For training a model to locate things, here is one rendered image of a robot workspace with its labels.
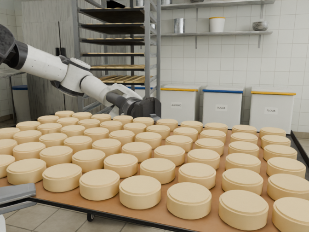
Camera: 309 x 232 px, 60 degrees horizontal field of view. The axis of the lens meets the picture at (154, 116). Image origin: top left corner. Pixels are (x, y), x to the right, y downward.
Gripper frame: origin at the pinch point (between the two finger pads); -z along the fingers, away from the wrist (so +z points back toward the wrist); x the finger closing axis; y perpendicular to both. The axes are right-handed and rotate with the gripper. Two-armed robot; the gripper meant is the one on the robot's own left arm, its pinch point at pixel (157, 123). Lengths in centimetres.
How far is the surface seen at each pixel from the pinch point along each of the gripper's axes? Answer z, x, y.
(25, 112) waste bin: 489, -87, -26
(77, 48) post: 118, 21, 4
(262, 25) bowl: 221, 58, 278
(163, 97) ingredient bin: 285, -44, 158
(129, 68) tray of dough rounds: 102, 9, 33
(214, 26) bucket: 268, 59, 232
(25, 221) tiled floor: 146, -106, -37
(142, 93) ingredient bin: 309, -39, 135
